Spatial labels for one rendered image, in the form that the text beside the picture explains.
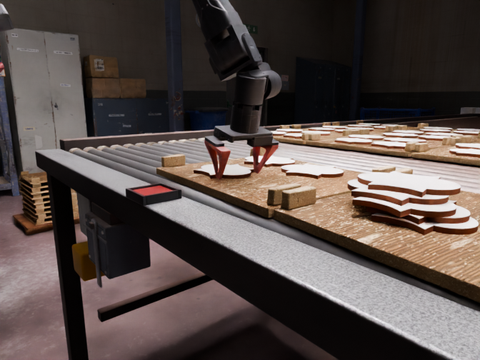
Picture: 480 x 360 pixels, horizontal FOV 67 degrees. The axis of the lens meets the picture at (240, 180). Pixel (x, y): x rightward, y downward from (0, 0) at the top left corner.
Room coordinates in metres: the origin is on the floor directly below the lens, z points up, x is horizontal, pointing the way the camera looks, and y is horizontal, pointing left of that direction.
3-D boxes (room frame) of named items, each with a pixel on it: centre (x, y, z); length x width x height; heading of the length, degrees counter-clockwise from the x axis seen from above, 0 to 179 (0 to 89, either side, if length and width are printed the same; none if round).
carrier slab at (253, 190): (0.78, -0.06, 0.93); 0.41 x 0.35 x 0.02; 36
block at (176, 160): (0.86, 0.16, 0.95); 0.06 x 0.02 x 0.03; 126
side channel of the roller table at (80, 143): (2.61, -0.90, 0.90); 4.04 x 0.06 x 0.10; 130
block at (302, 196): (0.52, -0.09, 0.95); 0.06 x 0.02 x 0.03; 125
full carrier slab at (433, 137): (1.60, -0.80, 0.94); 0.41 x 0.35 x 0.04; 39
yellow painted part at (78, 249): (0.93, 0.41, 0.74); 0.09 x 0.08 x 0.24; 40
